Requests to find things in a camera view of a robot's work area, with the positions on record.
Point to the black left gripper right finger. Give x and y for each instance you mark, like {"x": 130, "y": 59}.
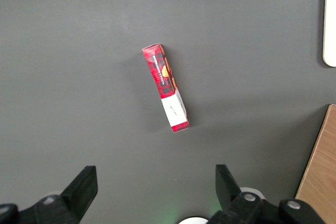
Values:
{"x": 231, "y": 197}

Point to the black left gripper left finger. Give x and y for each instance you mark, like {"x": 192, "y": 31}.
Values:
{"x": 76, "y": 195}

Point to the red plaid cookie box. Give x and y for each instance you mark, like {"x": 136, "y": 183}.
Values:
{"x": 165, "y": 85}

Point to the light wooden box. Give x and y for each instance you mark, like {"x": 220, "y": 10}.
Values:
{"x": 320, "y": 169}

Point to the white rectangular tray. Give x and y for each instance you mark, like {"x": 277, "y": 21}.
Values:
{"x": 330, "y": 24}

